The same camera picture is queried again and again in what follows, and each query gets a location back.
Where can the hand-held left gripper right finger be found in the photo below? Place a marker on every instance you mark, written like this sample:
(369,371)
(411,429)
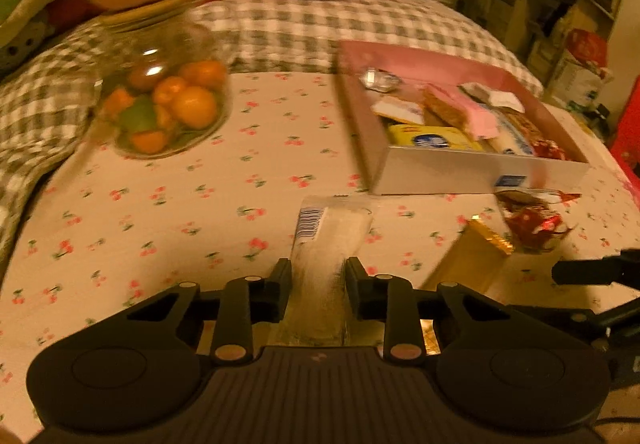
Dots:
(356,280)

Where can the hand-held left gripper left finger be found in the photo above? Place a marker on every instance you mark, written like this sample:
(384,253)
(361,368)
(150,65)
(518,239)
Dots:
(280,280)

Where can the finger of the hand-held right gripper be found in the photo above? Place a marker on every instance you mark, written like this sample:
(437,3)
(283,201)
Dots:
(585,271)
(565,314)

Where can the clear barcode rice cake packet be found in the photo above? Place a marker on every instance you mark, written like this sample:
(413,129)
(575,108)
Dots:
(320,264)

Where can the gold foil snack bar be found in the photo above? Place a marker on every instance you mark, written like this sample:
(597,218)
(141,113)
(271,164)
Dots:
(470,259)

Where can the pink and silver cardboard box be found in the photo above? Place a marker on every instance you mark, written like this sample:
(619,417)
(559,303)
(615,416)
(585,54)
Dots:
(440,174)

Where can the large clear rice cake packet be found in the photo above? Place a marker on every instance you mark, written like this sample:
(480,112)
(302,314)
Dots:
(510,141)

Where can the small tan snack packet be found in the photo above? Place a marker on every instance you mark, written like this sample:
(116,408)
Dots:
(525,126)

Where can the pink snack packet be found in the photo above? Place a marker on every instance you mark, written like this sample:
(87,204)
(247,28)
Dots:
(475,116)

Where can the red candy wrapper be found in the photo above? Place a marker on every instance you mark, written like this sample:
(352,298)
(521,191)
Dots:
(540,198)
(537,229)
(550,150)

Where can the pink plastic chair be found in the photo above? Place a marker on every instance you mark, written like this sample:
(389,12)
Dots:
(627,134)

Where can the cherry print tablecloth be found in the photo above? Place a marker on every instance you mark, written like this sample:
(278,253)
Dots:
(150,204)

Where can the yellow snack packet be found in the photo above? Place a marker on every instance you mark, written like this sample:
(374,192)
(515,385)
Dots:
(435,138)

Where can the clear white biscuit packet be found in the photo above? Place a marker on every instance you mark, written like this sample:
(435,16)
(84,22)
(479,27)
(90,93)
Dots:
(397,110)

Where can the white packet with black print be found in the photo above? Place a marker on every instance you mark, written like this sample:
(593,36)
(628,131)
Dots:
(495,98)

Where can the pile of small oranges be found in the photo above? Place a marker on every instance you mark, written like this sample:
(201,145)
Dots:
(192,101)

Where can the silver blue foil packet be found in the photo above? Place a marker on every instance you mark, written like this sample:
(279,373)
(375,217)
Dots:
(381,79)

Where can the red and white bag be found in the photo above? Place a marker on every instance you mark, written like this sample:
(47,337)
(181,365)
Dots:
(580,69)

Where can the pile of cardboard boxes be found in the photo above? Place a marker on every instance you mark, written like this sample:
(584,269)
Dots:
(540,29)

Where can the grey checked blanket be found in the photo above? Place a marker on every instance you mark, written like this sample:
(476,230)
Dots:
(300,34)

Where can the glass fruit jar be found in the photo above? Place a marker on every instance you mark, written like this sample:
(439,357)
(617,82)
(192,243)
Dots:
(160,44)

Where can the grey soft toy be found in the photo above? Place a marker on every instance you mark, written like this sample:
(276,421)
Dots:
(20,49)

